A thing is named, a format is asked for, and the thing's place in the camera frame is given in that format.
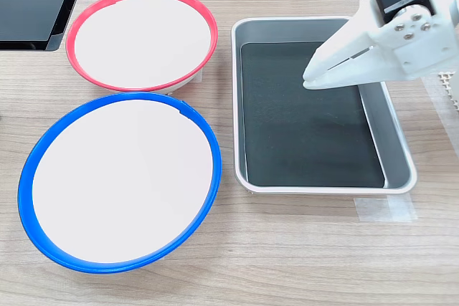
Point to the white plate with blue rim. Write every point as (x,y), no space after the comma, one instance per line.
(122,180)

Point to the steel tray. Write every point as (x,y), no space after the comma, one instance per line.
(394,134)

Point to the black mat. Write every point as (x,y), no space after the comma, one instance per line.
(305,134)

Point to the pale tape strip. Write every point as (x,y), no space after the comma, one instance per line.
(371,209)
(403,208)

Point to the white plate with red rim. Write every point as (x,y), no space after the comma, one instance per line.
(143,41)

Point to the black glossy device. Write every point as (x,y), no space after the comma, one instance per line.
(32,12)

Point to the pale perforated base plate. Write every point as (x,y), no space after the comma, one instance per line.
(445,77)

